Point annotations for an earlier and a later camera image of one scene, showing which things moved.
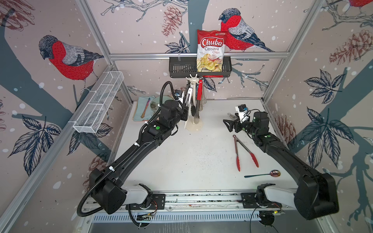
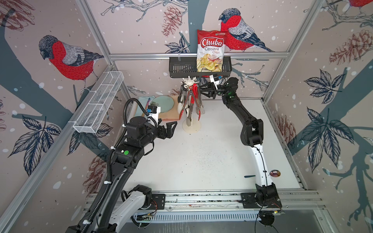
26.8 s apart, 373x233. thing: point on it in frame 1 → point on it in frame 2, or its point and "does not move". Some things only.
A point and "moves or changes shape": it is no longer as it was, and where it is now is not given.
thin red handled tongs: (199, 86) moves or changes shape
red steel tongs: (238, 161) → (191, 90)
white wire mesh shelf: (89, 119) does not move
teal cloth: (140, 106) does not move
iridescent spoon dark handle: (274, 173) does not move
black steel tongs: (193, 108) moves or changes shape
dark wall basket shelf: (186, 66) does not move
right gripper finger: (229, 124) → (210, 86)
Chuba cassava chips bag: (211, 44) does not move
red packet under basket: (212, 76) does not move
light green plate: (155, 103) does not move
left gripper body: (180, 115) → (151, 134)
